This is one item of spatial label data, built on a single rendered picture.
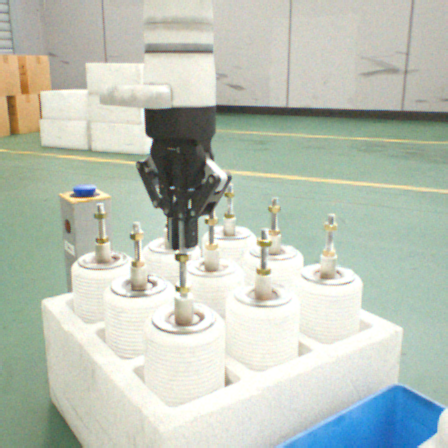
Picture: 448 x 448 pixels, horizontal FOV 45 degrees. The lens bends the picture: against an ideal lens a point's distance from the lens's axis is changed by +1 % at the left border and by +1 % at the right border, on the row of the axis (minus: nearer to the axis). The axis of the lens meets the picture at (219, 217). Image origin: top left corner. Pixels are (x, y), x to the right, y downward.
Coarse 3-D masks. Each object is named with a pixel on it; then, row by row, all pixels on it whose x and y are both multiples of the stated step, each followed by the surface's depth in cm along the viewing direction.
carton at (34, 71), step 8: (24, 56) 428; (32, 56) 433; (40, 56) 440; (48, 56) 447; (24, 64) 430; (32, 64) 434; (40, 64) 441; (48, 64) 448; (24, 72) 432; (32, 72) 435; (40, 72) 442; (48, 72) 449; (24, 80) 434; (32, 80) 436; (40, 80) 443; (48, 80) 450; (24, 88) 436; (32, 88) 437; (40, 88) 444; (48, 88) 451
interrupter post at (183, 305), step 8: (176, 296) 62; (192, 296) 62; (176, 304) 62; (184, 304) 61; (192, 304) 62; (176, 312) 62; (184, 312) 61; (192, 312) 62; (176, 320) 62; (184, 320) 62; (192, 320) 62
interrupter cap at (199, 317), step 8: (200, 304) 66; (160, 312) 64; (168, 312) 64; (200, 312) 64; (208, 312) 64; (152, 320) 62; (160, 320) 62; (168, 320) 62; (200, 320) 62; (208, 320) 62; (160, 328) 60; (168, 328) 60; (176, 328) 60; (184, 328) 60; (192, 328) 60; (200, 328) 60; (208, 328) 61
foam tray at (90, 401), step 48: (48, 336) 85; (96, 336) 73; (384, 336) 74; (96, 384) 69; (144, 384) 63; (240, 384) 62; (288, 384) 64; (336, 384) 70; (384, 384) 76; (96, 432) 72; (144, 432) 58; (192, 432) 57; (240, 432) 61; (288, 432) 66
